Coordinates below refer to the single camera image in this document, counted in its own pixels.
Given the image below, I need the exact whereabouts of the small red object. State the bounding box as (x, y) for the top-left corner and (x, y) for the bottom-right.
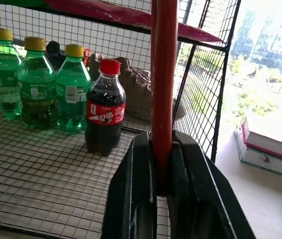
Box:
(83, 48), (91, 66)

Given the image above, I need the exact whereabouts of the black wire mesh rack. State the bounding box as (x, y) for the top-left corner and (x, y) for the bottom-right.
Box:
(0, 0), (242, 239)

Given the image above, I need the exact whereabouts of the green plastic bottle yellow cap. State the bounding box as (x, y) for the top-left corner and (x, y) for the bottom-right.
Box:
(55, 44), (93, 133)
(0, 28), (23, 120)
(16, 36), (58, 130)

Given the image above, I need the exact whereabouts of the brown fabric bag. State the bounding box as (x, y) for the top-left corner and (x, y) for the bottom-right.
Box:
(86, 52), (187, 123)

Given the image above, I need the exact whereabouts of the cola bottle red cap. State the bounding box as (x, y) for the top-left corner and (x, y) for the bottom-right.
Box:
(84, 59), (127, 157)

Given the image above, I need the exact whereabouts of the red vertical pole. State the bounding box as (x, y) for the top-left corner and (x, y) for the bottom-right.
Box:
(150, 0), (179, 198)

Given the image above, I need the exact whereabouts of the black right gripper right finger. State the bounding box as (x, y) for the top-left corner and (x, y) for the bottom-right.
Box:
(167, 130), (256, 239)

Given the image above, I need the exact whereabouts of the black rounded object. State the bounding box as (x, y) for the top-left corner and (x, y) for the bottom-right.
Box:
(45, 40), (67, 71)

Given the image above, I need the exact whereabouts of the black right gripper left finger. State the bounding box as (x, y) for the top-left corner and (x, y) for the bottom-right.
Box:
(101, 131), (158, 239)

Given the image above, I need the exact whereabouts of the stack of books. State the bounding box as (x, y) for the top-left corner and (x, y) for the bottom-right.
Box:
(234, 129), (282, 182)

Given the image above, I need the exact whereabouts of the book with pink cover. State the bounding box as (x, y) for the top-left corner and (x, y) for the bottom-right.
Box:
(240, 116), (282, 165)

